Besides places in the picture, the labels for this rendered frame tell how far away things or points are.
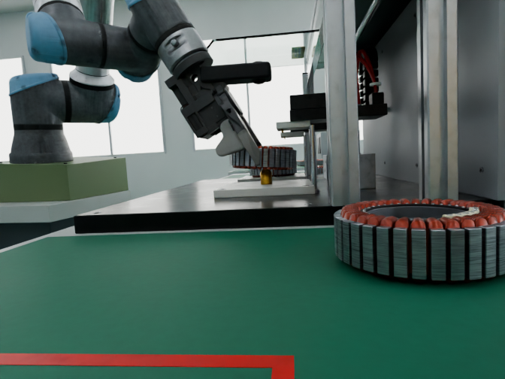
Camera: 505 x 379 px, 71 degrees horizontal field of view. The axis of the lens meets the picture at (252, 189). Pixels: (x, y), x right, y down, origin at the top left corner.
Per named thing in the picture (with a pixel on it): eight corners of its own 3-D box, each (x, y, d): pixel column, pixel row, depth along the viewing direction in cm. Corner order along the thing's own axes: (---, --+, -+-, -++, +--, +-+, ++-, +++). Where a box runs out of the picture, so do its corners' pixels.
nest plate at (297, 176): (237, 185, 77) (237, 179, 77) (246, 180, 92) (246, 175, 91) (306, 181, 75) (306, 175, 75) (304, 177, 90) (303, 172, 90)
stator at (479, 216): (303, 259, 26) (300, 210, 26) (391, 234, 32) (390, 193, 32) (467, 307, 17) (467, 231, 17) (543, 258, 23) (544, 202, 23)
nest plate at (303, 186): (213, 198, 53) (213, 189, 53) (230, 189, 68) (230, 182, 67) (315, 193, 51) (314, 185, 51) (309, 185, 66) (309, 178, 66)
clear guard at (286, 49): (187, 72, 71) (185, 41, 70) (213, 93, 94) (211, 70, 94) (353, 58, 67) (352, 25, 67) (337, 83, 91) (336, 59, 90)
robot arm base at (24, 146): (-5, 163, 91) (-11, 124, 89) (41, 159, 106) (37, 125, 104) (43, 164, 88) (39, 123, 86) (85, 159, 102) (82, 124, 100)
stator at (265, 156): (222, 168, 55) (223, 144, 54) (235, 166, 66) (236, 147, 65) (295, 171, 53) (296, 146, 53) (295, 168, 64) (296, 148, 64)
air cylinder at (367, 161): (342, 189, 54) (340, 154, 54) (336, 186, 62) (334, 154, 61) (376, 188, 54) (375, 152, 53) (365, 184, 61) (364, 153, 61)
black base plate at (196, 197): (74, 234, 42) (72, 215, 42) (204, 186, 106) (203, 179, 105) (491, 219, 37) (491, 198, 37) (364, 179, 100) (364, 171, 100)
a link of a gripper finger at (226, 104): (243, 144, 55) (224, 107, 60) (253, 138, 55) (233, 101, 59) (231, 129, 51) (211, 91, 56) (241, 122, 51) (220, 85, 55)
